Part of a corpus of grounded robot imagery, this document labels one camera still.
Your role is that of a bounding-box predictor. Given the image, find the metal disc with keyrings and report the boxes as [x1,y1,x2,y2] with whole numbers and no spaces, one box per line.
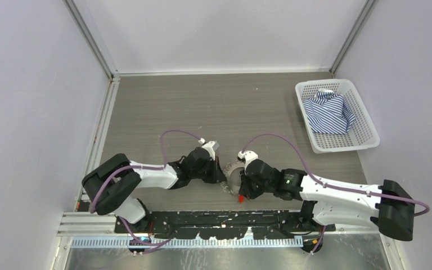
[220,160,245,199]

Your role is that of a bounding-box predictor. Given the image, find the red headed key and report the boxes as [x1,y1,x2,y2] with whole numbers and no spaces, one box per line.
[237,195,245,204]

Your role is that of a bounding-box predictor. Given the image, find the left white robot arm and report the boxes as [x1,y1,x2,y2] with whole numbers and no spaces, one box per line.
[82,147,227,233]

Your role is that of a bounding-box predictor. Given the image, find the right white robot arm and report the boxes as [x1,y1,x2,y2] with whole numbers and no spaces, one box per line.
[238,159,415,241]

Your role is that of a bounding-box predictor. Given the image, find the blue striped cloth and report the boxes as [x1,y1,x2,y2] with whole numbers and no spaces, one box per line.
[303,88,356,135]

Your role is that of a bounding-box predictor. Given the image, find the white plastic basket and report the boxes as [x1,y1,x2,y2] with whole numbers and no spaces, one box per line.
[295,79,380,154]

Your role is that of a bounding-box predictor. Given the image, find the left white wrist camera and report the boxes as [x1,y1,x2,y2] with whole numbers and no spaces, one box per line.
[198,138,219,160]

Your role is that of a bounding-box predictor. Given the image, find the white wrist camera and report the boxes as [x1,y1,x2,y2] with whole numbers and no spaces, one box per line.
[198,138,219,160]
[237,150,258,168]

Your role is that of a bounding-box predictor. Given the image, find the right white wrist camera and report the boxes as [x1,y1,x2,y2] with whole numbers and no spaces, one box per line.
[237,150,258,168]

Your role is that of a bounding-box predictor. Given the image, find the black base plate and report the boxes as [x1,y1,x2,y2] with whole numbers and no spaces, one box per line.
[129,210,321,240]

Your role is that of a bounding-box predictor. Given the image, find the slotted cable duct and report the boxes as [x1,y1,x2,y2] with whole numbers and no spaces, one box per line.
[70,236,303,249]

